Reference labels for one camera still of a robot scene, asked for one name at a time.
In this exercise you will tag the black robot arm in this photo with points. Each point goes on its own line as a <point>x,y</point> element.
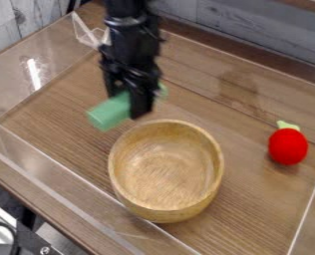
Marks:
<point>129,9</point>

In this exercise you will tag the black metal bracket with bolt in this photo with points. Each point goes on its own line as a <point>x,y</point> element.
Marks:
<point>30,243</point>

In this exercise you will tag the red plush strawberry toy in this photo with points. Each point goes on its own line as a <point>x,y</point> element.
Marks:
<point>287,144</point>

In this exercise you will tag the clear acrylic front wall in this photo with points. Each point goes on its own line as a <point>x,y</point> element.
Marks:
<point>75,206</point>

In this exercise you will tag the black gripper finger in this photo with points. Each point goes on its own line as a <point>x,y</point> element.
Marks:
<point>114,82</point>
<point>142,98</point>

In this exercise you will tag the clear acrylic corner bracket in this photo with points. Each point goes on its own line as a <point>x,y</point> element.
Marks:
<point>91,37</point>

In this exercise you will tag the green rectangular block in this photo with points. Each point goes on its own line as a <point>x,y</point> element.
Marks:
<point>120,108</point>

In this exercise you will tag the wooden bowl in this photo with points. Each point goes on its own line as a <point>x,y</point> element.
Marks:
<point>166,169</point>

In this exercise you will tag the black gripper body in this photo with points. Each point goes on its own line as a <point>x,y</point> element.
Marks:
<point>134,48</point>

